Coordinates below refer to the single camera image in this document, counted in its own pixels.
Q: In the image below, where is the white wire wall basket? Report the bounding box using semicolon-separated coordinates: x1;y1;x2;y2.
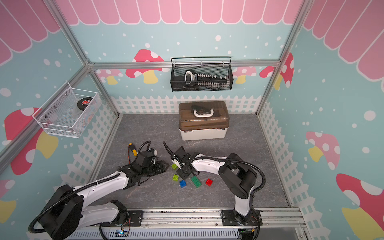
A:
33;82;102;139

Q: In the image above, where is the red lego brick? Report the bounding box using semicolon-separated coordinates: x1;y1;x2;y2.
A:
206;179;213;187

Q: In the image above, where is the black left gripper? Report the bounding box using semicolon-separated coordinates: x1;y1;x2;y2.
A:
141;160;170;177

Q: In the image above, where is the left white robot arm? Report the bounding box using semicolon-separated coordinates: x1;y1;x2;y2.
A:
28;149;170;240

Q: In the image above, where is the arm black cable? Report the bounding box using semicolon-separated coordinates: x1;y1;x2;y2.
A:
185;155;267;196
27;172;121;234

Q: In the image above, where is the socket wrench bit set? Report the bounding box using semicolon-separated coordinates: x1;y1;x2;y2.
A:
182;71;231;91

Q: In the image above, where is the black tape roll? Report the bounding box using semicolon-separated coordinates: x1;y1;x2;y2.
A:
77;97;93;111

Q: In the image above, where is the brown translucent box lid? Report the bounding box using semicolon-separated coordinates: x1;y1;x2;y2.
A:
179;101;230;131

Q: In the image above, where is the white storage box base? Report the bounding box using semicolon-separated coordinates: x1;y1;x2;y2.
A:
179;127;229;141

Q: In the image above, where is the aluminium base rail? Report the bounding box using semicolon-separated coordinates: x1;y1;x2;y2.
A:
98;207;307;230

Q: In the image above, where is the yellow black screwdriver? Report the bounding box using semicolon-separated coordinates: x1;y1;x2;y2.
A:
128;143;138;157

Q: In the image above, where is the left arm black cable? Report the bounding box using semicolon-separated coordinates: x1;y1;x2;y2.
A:
27;172;121;234

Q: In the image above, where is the green long lego brick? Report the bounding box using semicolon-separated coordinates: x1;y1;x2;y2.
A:
191;176;202;188

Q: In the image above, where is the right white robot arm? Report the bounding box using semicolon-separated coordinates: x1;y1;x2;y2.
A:
167;147;266;220

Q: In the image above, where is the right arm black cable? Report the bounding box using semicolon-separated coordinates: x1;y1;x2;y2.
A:
185;155;267;196

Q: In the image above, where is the blue lego brick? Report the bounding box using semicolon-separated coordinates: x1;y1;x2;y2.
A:
179;180;187;188

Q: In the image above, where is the black wire wall basket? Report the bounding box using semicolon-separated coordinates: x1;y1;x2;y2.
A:
170;57;234;92

